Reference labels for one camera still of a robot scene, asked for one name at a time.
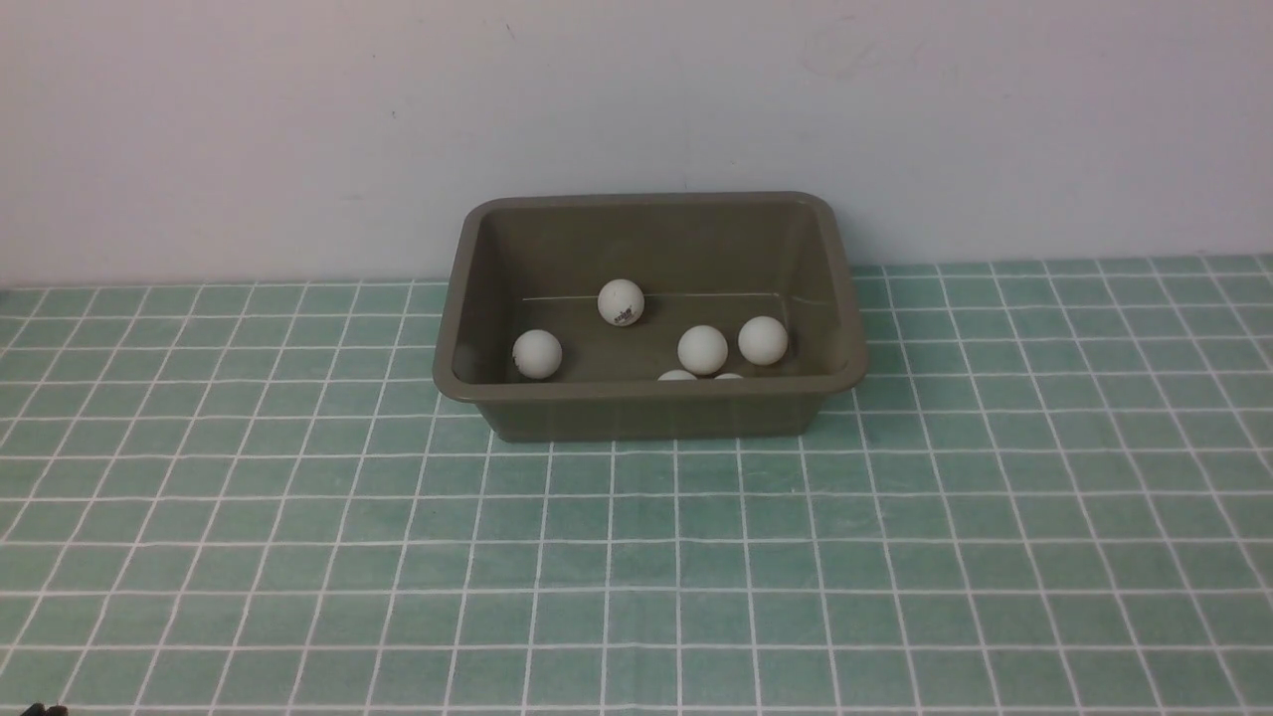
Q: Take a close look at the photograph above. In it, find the olive green plastic bin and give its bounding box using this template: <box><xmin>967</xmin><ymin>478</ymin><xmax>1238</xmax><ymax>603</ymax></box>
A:
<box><xmin>433</xmin><ymin>191</ymin><xmax>868</xmax><ymax>443</ymax></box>

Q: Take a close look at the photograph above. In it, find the green checkered tablecloth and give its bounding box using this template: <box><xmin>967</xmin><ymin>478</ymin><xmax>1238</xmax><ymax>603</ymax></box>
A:
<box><xmin>1</xmin><ymin>257</ymin><xmax>1272</xmax><ymax>715</ymax></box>

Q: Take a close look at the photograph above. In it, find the white ping-pong ball bin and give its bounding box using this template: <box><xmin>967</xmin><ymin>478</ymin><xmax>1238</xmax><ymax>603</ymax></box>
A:
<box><xmin>676</xmin><ymin>325</ymin><xmax>729</xmax><ymax>376</ymax></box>

